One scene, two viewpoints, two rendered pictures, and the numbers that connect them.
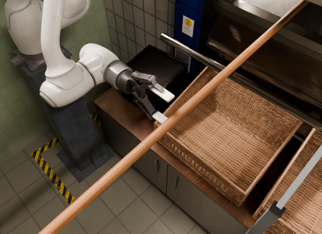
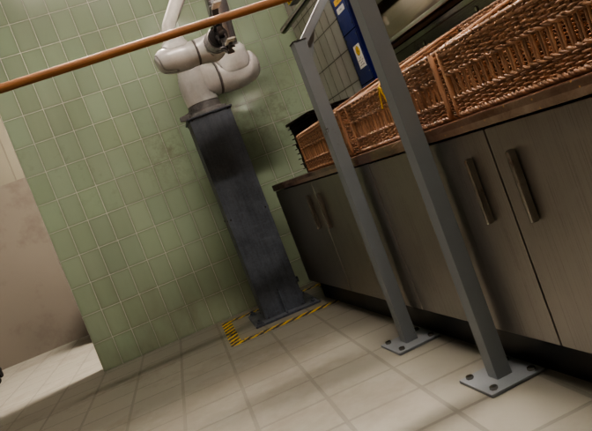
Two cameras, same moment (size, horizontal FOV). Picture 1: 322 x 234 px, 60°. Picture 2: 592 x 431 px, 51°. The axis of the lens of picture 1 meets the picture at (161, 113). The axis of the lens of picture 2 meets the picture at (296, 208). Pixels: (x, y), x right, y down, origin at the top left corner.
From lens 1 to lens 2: 2.24 m
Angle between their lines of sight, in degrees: 57
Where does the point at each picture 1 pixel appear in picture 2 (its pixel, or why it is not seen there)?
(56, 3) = not seen: outside the picture
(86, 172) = (272, 318)
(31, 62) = (193, 113)
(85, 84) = (186, 48)
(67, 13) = (226, 63)
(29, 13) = not seen: hidden behind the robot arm
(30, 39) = (191, 85)
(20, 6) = not seen: hidden behind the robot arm
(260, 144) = not seen: hidden behind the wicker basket
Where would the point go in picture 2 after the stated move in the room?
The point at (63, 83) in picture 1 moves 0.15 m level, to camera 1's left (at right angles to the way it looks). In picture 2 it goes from (167, 44) to (142, 60)
